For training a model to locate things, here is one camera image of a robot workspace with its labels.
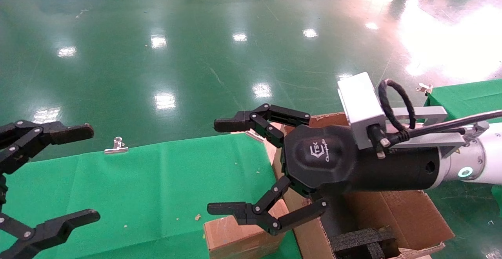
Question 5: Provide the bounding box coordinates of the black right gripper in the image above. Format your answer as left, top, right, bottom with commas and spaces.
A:
207, 103, 442, 236

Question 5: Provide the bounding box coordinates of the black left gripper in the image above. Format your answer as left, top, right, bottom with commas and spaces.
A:
0, 120, 100, 259

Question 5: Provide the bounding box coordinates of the small brown cardboard box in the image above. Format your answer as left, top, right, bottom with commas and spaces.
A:
203, 200, 291, 259

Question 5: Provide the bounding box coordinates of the large open cardboard carton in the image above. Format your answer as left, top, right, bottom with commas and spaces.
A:
271, 112, 455, 259

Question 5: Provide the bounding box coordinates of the large green table cloth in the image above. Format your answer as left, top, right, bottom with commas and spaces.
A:
0, 133, 302, 259

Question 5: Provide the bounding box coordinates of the black foam insert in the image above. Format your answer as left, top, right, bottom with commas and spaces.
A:
331, 228, 397, 259

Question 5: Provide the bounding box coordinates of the green side table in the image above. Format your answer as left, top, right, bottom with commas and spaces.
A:
424, 79, 502, 124

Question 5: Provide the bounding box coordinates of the small green cloth piece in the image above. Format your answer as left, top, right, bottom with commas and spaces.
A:
492, 184, 502, 217

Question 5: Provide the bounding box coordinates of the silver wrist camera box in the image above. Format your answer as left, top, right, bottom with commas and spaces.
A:
337, 72, 387, 150

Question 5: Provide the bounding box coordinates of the silver camera mounting bracket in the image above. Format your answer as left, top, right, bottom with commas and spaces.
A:
386, 106, 489, 158

